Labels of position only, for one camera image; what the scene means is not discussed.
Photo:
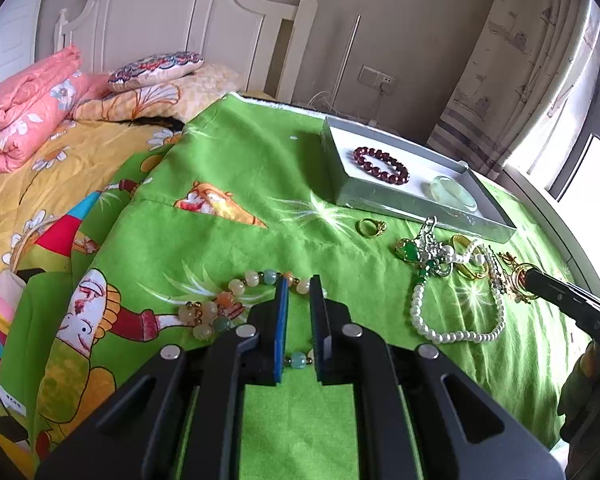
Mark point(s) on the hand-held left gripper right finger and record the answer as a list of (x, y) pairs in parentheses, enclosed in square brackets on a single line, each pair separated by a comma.
[(316, 330)]

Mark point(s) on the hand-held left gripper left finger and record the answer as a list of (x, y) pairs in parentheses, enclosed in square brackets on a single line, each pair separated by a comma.
[(281, 330)]

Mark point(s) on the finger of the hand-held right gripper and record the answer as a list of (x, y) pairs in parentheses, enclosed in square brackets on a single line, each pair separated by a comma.
[(555, 287)]

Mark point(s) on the gold hoop ornament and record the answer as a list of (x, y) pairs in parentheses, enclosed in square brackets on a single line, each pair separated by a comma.
[(517, 280)]

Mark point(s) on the gold bangle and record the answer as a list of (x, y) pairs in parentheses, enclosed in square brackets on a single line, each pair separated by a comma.
[(460, 242)]

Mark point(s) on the grey jewelry box tray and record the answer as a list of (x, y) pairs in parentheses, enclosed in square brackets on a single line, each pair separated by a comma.
[(380, 200)]

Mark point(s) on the green gem gold pendant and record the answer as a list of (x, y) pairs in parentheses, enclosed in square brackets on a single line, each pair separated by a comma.
[(409, 252)]

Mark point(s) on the pale green jade bangle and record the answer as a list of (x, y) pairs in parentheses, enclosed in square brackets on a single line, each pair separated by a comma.
[(445, 190)]

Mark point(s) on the green cartoon blanket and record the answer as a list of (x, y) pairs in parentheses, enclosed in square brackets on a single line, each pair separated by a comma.
[(230, 170)]

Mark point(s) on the printed beige curtain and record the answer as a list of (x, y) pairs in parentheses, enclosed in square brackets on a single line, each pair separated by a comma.
[(520, 60)]

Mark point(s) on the white upright pole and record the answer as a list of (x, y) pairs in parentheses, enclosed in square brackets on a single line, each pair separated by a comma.
[(349, 55)]

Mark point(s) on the yellow floral bedsheet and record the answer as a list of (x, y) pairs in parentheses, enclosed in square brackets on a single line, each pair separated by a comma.
[(30, 200)]

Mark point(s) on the patterned embroidered pillow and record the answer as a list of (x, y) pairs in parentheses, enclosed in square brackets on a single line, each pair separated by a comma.
[(155, 70)]

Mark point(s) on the white wooden headboard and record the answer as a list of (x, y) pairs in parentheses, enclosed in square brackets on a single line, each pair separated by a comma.
[(155, 20)]

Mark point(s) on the pink floral folded quilt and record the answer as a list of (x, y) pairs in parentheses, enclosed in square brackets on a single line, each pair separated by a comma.
[(20, 105)]

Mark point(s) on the white wardrobe door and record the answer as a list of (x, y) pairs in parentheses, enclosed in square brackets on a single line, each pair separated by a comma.
[(15, 25)]

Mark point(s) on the white wall socket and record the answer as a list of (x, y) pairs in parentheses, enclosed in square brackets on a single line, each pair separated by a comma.
[(375, 77)]

